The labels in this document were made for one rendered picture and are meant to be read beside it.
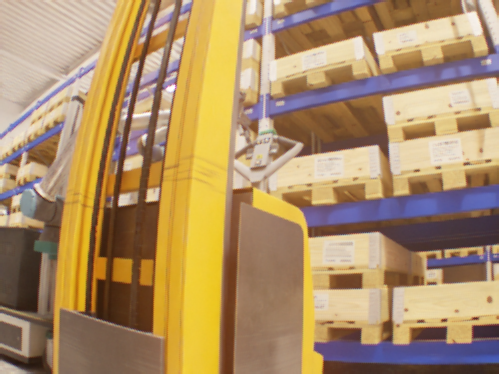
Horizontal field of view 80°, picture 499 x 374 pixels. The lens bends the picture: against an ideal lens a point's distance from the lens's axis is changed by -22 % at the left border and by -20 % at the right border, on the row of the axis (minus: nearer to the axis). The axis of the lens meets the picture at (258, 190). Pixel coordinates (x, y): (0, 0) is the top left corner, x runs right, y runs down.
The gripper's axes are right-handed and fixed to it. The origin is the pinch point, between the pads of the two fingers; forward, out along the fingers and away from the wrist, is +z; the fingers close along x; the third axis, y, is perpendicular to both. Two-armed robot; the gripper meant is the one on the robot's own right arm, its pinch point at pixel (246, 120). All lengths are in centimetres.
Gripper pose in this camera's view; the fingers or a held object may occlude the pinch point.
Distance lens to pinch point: 183.3
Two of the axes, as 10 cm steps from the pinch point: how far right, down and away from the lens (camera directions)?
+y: -8.4, 1.1, 5.3
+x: -1.9, 8.6, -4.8
